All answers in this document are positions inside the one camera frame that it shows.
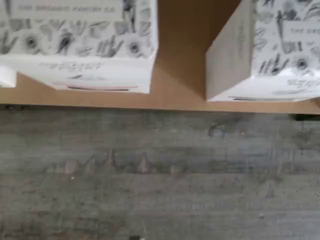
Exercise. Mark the white box green strip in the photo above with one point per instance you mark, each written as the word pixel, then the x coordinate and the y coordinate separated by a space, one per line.
pixel 287 50

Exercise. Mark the brown cardboard shelf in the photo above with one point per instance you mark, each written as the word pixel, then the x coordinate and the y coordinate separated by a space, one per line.
pixel 180 62

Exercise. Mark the white box pink strip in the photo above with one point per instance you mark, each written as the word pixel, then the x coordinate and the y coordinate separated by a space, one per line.
pixel 75 37

